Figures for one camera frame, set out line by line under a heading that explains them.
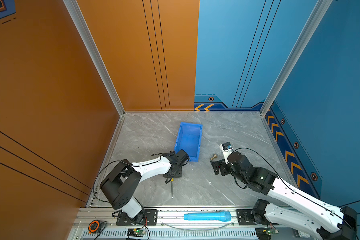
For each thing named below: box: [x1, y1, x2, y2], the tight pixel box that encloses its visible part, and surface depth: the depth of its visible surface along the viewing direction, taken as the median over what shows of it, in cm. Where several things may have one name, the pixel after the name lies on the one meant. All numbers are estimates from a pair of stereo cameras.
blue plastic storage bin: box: [174, 122, 204, 162], surface depth 107 cm
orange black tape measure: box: [88, 219, 100, 234], surface depth 71 cm
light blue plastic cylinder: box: [183, 211, 232, 223], surface depth 73 cm
